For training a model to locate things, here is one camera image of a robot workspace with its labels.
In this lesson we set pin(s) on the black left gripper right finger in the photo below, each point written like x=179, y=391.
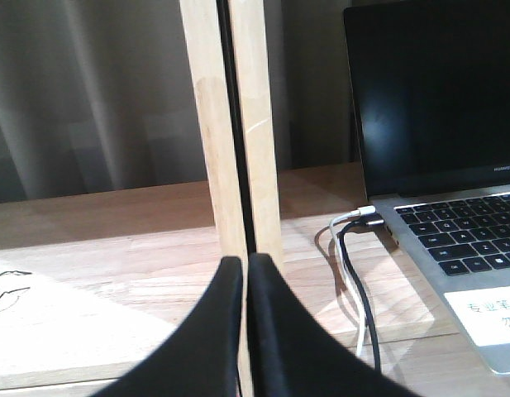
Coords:
x=293, y=355

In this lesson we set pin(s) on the silver laptop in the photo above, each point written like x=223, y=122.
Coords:
x=430, y=83

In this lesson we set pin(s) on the white label sticker left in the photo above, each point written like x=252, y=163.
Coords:
x=484, y=314

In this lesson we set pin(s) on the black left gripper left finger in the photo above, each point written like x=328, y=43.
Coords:
x=200, y=357

